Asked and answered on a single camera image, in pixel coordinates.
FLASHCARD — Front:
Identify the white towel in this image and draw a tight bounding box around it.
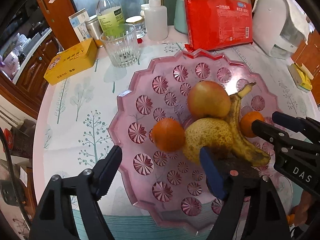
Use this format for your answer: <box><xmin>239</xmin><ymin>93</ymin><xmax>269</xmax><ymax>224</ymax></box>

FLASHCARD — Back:
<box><xmin>285</xmin><ymin>0</ymin><xmax>316</xmax><ymax>45</ymax></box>

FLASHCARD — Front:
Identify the small glass jar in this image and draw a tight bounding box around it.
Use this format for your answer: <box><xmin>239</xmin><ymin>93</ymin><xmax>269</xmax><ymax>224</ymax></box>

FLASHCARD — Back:
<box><xmin>125</xmin><ymin>16</ymin><xmax>146</xmax><ymax>39</ymax></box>

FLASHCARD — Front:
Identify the pink glass fruit bowl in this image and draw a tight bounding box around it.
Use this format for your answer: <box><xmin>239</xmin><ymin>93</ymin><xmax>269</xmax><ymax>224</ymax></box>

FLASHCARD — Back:
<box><xmin>108</xmin><ymin>49</ymin><xmax>295</xmax><ymax>230</ymax></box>

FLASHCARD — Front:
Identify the red apple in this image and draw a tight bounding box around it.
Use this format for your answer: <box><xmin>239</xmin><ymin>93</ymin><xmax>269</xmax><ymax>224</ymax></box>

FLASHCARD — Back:
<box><xmin>187</xmin><ymin>80</ymin><xmax>231</xmax><ymax>119</ymax></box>

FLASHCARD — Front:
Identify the white and blue carton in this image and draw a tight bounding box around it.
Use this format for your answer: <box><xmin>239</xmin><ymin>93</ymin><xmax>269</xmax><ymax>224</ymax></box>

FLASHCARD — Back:
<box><xmin>68</xmin><ymin>8</ymin><xmax>90</xmax><ymax>43</ymax></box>

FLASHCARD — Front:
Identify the teal container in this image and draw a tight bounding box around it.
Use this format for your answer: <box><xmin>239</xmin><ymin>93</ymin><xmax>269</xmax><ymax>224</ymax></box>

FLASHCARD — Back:
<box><xmin>173</xmin><ymin>0</ymin><xmax>188</xmax><ymax>34</ymax></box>

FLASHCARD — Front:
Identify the wooden kitchen cabinet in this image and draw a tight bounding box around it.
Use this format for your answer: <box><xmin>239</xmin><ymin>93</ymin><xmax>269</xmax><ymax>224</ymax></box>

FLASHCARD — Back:
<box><xmin>0</xmin><ymin>30</ymin><xmax>60</xmax><ymax>100</ymax></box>

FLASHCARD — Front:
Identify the clear plastic bottle green label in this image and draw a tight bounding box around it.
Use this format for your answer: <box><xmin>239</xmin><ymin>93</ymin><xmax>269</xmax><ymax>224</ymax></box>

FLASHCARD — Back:
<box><xmin>96</xmin><ymin>0</ymin><xmax>125</xmax><ymax>39</ymax></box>

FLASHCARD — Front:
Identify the red container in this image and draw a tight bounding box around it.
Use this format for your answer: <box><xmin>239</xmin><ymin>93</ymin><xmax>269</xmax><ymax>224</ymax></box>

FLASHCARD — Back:
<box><xmin>4</xmin><ymin>129</ymin><xmax>14</xmax><ymax>150</ymax></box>

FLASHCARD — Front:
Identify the white squeeze bottle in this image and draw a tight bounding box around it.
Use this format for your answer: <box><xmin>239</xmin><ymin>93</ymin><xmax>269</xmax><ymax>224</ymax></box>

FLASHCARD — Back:
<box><xmin>122</xmin><ymin>0</ymin><xmax>168</xmax><ymax>41</ymax></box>

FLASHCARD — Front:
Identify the white countertop appliance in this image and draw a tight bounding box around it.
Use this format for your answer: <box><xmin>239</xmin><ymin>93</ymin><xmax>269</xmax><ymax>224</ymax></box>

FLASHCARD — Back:
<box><xmin>252</xmin><ymin>0</ymin><xmax>308</xmax><ymax>60</ymax></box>

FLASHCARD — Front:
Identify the clear glass cup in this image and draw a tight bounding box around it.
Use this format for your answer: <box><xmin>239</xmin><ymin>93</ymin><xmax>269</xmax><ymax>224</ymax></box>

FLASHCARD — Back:
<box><xmin>100</xmin><ymin>24</ymin><xmax>141</xmax><ymax>68</ymax></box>

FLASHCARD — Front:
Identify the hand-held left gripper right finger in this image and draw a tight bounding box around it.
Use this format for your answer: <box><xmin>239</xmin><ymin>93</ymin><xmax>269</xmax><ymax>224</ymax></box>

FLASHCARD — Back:
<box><xmin>199</xmin><ymin>146</ymin><xmax>292</xmax><ymax>240</ymax></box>

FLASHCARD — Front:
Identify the yellow sponge pack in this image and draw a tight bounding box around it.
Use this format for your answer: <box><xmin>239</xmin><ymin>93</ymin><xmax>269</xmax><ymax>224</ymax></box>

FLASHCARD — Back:
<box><xmin>287</xmin><ymin>63</ymin><xmax>314</xmax><ymax>92</ymax></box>

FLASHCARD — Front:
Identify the yellow spotted pear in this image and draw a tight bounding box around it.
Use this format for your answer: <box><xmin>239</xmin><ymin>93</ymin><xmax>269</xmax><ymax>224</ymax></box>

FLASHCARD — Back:
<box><xmin>182</xmin><ymin>118</ymin><xmax>234</xmax><ymax>166</ymax></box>

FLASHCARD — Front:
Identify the silver metal can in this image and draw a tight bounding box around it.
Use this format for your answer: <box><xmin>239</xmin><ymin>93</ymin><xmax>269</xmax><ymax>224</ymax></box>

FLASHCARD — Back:
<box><xmin>84</xmin><ymin>15</ymin><xmax>104</xmax><ymax>48</ymax></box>

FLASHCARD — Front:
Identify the ripe spotted banana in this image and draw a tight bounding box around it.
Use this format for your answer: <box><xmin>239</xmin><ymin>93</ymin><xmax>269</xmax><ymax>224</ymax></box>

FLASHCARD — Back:
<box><xmin>224</xmin><ymin>82</ymin><xmax>271</xmax><ymax>167</ymax></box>

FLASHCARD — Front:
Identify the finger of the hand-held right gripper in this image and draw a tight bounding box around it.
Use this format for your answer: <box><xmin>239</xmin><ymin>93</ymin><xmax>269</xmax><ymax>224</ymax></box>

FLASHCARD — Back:
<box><xmin>272</xmin><ymin>111</ymin><xmax>320</xmax><ymax>140</ymax></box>
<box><xmin>251</xmin><ymin>119</ymin><xmax>292</xmax><ymax>153</ymax></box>

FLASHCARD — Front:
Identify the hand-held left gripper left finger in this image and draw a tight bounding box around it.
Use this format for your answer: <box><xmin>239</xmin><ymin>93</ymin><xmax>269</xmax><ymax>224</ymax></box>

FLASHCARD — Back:
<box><xmin>29</xmin><ymin>145</ymin><xmax>123</xmax><ymax>240</ymax></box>

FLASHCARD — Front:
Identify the yellow tin box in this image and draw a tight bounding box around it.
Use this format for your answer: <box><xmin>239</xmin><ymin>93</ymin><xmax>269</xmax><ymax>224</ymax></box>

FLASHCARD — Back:
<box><xmin>43</xmin><ymin>39</ymin><xmax>98</xmax><ymax>85</ymax></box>

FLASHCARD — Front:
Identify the orange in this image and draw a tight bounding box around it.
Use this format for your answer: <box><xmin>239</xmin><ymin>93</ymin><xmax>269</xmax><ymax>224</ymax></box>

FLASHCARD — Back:
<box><xmin>152</xmin><ymin>119</ymin><xmax>186</xmax><ymax>152</ymax></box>
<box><xmin>240</xmin><ymin>111</ymin><xmax>265</xmax><ymax>138</ymax></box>

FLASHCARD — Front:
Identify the dark green avocado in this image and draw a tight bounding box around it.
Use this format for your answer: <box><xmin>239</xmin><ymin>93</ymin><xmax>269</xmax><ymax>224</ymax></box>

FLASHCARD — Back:
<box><xmin>215</xmin><ymin>155</ymin><xmax>263</xmax><ymax>189</ymax></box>

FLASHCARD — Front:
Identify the red paper cup pack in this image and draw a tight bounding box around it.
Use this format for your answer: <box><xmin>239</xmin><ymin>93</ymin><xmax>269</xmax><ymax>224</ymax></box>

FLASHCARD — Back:
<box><xmin>183</xmin><ymin>0</ymin><xmax>254</xmax><ymax>53</ymax></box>

